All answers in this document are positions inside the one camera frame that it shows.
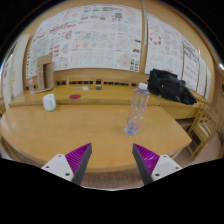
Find black bag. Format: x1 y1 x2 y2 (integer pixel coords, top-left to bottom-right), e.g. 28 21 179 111
147 68 198 106

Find white mug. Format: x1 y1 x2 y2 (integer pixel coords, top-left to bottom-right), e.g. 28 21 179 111
42 93 57 112

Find printed paper wall posters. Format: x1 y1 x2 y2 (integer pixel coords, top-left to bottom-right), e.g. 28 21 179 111
25 3 212 98

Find small clear bottle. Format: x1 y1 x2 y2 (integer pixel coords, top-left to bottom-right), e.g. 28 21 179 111
27 78 36 96

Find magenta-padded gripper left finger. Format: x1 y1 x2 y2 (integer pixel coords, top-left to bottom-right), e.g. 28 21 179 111
40 142 93 186

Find white board panel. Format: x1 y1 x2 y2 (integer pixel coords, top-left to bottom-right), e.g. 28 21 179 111
11 33 31 98

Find wooden chair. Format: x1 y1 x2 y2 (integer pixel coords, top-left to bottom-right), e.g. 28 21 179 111
185 101 219 162

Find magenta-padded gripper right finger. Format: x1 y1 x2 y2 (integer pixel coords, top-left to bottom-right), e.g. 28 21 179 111
131 142 184 187

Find brown cardboard box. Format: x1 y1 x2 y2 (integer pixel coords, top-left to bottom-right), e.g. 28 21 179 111
35 53 56 94

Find clear plastic water bottle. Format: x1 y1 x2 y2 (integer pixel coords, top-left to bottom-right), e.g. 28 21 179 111
124 82 151 136

